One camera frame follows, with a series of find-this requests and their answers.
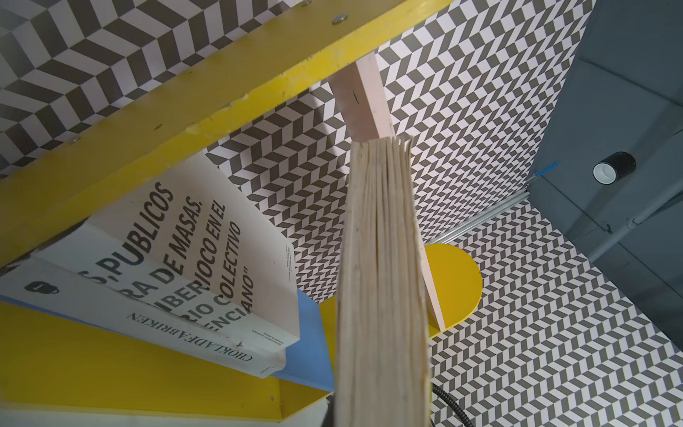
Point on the yellow pink blue bookshelf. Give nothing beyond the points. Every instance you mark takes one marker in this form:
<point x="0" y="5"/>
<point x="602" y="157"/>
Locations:
<point x="98" y="97"/>

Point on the ceiling spotlight black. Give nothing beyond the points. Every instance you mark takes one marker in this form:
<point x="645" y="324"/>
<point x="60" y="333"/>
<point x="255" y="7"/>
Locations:
<point x="614" y="168"/>

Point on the aluminium corner post right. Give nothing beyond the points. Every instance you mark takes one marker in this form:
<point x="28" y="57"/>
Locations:
<point x="477" y="220"/>

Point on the white book black bold text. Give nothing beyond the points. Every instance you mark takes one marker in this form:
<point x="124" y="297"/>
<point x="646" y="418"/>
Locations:
<point x="189" y="242"/>

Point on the yellow illustrated book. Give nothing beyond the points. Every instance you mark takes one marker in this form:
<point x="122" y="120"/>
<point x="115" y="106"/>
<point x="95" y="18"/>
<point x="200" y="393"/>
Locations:
<point x="381" y="369"/>

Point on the white thin book small text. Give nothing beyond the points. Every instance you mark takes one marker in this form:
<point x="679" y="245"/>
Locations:
<point x="42" y="286"/>

